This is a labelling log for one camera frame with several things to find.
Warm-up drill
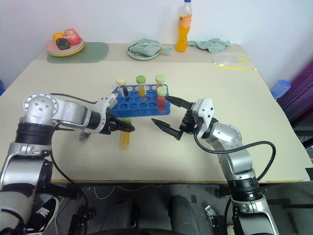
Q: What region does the purple fabric object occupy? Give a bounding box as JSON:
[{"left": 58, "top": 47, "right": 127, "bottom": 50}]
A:
[{"left": 278, "top": 55, "right": 313, "bottom": 124}]

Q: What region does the light green crumpled cloth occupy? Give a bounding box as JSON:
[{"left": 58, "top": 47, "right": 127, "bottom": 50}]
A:
[{"left": 187, "top": 37, "right": 231, "bottom": 53}]

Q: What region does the clear plastic zip bag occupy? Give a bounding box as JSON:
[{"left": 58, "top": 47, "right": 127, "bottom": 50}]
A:
[{"left": 211, "top": 52, "right": 259, "bottom": 72}]

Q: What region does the white cable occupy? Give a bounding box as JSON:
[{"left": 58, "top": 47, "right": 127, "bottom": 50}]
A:
[{"left": 93, "top": 184, "right": 163, "bottom": 200}]

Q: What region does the dark green toy fruit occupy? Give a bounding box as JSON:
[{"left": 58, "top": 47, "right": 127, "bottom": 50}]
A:
[{"left": 56, "top": 38, "right": 70, "bottom": 50}]

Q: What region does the blue ribbed stack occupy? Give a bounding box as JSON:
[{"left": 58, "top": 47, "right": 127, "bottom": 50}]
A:
[{"left": 269, "top": 78, "right": 292, "bottom": 100}]

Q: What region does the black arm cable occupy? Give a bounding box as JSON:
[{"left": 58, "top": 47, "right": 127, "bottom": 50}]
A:
[
  {"left": 194, "top": 132, "right": 277, "bottom": 221},
  {"left": 48, "top": 92, "right": 99, "bottom": 221}
]

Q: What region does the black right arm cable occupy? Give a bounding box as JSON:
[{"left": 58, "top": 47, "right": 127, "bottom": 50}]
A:
[{"left": 194, "top": 132, "right": 277, "bottom": 221}]

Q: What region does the orange soda bottle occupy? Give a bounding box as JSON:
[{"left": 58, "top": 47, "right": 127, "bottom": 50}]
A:
[{"left": 176, "top": 0, "right": 193, "bottom": 53}]

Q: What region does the orange test tube green cap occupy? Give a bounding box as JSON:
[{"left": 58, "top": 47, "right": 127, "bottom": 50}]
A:
[{"left": 135, "top": 75, "right": 147, "bottom": 97}]

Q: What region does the pink plate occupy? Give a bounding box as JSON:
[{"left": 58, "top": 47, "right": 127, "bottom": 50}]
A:
[{"left": 46, "top": 38, "right": 85, "bottom": 54}]

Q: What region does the blue test tube rack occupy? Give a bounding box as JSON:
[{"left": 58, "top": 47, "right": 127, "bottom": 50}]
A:
[{"left": 107, "top": 84, "right": 171, "bottom": 118}]

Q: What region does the yellow test tube green cap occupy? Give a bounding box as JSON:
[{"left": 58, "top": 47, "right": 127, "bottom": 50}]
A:
[{"left": 118, "top": 117, "right": 133, "bottom": 151}]

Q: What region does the silver metal caster clamp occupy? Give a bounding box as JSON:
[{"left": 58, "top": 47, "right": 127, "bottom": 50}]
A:
[{"left": 204, "top": 205, "right": 221, "bottom": 229}]

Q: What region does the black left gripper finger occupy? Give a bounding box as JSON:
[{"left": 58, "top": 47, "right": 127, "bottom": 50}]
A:
[
  {"left": 114, "top": 118, "right": 135, "bottom": 129},
  {"left": 112, "top": 125, "right": 136, "bottom": 134}
]

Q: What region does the test tube pale yellow cap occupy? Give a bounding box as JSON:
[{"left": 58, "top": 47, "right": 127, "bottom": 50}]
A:
[{"left": 115, "top": 76, "right": 130, "bottom": 98}]

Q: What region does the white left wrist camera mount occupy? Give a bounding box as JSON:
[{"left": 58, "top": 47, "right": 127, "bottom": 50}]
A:
[{"left": 93, "top": 94, "right": 118, "bottom": 134}]

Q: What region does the red test tube green cap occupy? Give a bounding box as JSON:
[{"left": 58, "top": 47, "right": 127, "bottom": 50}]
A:
[
  {"left": 156, "top": 86, "right": 168, "bottom": 114},
  {"left": 155, "top": 74, "right": 166, "bottom": 89}
]

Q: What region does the yellow plate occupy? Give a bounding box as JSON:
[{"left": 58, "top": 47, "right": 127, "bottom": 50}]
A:
[{"left": 47, "top": 43, "right": 87, "bottom": 58}]

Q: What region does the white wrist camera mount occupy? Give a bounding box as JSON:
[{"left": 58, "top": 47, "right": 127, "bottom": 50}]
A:
[
  {"left": 191, "top": 97, "right": 216, "bottom": 135},
  {"left": 93, "top": 94, "right": 118, "bottom": 134}
]

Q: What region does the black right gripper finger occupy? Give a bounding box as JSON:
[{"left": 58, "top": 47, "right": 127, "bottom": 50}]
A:
[
  {"left": 165, "top": 95, "right": 191, "bottom": 110},
  {"left": 151, "top": 118, "right": 183, "bottom": 141}
]

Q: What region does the green placemat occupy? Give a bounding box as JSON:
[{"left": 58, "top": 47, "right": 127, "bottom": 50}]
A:
[{"left": 46, "top": 42, "right": 110, "bottom": 65}]

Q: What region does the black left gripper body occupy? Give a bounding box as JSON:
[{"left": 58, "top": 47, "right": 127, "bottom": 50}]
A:
[{"left": 99, "top": 112, "right": 123, "bottom": 135}]

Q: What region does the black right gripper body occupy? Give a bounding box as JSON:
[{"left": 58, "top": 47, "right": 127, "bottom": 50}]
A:
[{"left": 179, "top": 102, "right": 199, "bottom": 135}]

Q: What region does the red toy apple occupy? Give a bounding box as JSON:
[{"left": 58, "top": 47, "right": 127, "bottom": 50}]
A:
[{"left": 64, "top": 28, "right": 82, "bottom": 46}]

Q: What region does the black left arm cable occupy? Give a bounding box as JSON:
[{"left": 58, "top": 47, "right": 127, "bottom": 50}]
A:
[{"left": 48, "top": 92, "right": 99, "bottom": 221}]

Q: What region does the light green plate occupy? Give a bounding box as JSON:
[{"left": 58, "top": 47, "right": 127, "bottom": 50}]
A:
[{"left": 125, "top": 40, "right": 162, "bottom": 61}]

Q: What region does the black and white shoe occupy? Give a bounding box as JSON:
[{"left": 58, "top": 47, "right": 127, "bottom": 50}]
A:
[{"left": 26, "top": 196, "right": 61, "bottom": 234}]

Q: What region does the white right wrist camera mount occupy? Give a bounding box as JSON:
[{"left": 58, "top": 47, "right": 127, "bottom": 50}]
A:
[{"left": 191, "top": 97, "right": 216, "bottom": 135}]

